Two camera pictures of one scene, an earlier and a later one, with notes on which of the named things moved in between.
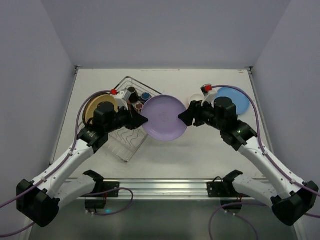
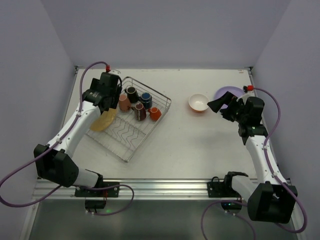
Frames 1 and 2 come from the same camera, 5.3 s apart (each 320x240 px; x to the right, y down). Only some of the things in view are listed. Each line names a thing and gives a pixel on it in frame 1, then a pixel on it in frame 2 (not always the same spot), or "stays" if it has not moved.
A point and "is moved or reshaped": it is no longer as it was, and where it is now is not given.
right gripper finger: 187,117 -> 216,105
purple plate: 162,112 -> 235,92
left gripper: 130,117 -> 110,103
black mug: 134,97 stays
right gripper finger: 194,104 -> 227,97
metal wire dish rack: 131,96 stays
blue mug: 145,96 stays
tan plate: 93,105 is moved or reshaped
